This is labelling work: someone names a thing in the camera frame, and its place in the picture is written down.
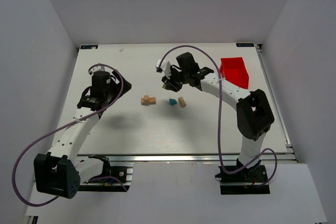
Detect long natural wooden block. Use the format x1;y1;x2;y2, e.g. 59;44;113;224
141;98;149;105

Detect small natural wooden block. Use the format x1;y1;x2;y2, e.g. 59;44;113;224
146;95;156;105

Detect natural wooden arch block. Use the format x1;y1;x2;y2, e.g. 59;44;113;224
178;97;186;108

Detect teal wooden triangle block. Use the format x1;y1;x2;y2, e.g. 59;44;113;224
169;99;177;106

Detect red plastic bin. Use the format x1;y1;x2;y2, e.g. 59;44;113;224
220;57;249;89

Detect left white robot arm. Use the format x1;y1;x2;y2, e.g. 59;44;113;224
34;70;132;199

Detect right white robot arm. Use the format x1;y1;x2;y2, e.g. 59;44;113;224
156;52;275;174

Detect blue label sticker left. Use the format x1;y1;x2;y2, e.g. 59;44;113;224
80;45;98;50

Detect blue label sticker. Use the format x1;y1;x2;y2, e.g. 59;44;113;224
236;42;255;48
80;45;98;50

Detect blue label sticker right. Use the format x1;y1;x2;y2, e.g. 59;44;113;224
236;42;255;48

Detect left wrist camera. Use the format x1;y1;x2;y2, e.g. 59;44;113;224
88;65;105;76

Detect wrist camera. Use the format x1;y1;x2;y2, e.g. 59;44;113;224
88;65;105;76
155;59;171;78

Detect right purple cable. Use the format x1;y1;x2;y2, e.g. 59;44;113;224
160;45;278;188

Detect purple cable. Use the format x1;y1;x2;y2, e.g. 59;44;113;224
160;45;278;188
10;63;130;206

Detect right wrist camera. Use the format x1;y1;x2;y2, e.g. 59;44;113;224
155;59;171;78

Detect aluminium table frame rail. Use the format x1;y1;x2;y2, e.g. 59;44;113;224
76;152;297;162

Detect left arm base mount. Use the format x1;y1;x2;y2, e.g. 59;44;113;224
79;162;133;193

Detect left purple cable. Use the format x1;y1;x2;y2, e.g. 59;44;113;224
10;63;130;206

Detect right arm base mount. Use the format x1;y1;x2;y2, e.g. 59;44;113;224
215;165;270;195

